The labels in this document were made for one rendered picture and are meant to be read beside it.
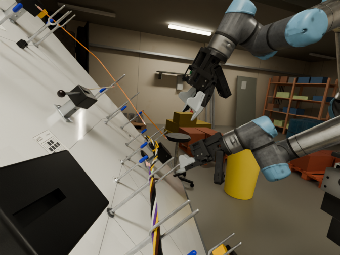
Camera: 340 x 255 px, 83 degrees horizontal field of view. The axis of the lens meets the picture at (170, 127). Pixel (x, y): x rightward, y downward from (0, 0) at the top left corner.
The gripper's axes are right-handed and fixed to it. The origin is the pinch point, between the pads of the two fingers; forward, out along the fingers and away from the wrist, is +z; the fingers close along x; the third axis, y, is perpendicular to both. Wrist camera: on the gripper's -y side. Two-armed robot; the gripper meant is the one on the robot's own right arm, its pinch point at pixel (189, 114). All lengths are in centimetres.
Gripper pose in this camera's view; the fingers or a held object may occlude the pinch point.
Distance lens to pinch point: 64.7
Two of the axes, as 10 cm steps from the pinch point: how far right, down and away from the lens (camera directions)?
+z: -4.7, 8.5, 2.4
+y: -8.5, -3.5, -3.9
